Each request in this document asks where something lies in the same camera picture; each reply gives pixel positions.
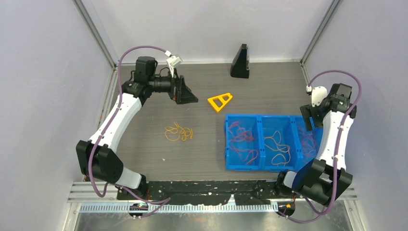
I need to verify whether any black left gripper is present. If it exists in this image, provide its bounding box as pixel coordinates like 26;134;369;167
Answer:
149;68;198;104

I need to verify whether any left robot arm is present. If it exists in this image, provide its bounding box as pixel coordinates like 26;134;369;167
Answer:
76;55;198;199

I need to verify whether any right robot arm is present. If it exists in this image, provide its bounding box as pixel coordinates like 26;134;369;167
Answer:
274;83;357;207

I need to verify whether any blue three-compartment bin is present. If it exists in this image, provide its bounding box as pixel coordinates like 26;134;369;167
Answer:
224;114;323;172

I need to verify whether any black wedge stand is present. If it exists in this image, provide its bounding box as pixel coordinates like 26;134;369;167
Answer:
230;44;250;79

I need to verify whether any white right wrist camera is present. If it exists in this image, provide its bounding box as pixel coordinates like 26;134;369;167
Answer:
306;85;328;107

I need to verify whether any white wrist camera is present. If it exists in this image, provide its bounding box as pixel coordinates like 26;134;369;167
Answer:
165;51;183;77
306;85;328;107

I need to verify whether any yellow triangular plastic frame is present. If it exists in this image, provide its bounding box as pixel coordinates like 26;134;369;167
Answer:
207;92;233;113

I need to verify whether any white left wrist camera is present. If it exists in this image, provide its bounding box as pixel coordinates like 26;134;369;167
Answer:
165;51;183;77

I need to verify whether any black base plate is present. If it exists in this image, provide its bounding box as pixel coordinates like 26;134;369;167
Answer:
117;180;282;205

